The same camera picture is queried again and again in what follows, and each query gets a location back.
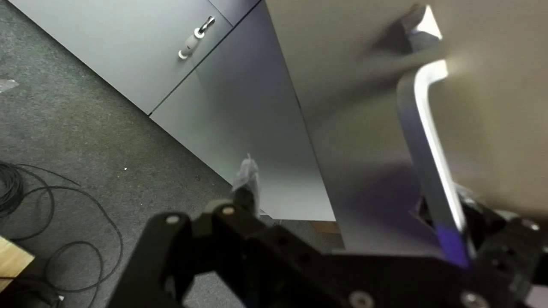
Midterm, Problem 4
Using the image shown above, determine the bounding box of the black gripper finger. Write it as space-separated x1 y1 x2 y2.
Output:
232 155 261 217

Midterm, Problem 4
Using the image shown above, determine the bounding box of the filing cabinet drawer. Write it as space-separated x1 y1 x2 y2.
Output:
264 0 548 258

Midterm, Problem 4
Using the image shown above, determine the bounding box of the grey under-counter cabinet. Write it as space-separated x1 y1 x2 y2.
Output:
7 0 334 220

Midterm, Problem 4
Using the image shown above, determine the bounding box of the beige metal filing cabinet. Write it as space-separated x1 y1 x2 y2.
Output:
264 0 548 258

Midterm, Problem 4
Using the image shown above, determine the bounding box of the silver cabinet drawer handle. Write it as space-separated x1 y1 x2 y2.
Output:
178 15 216 59

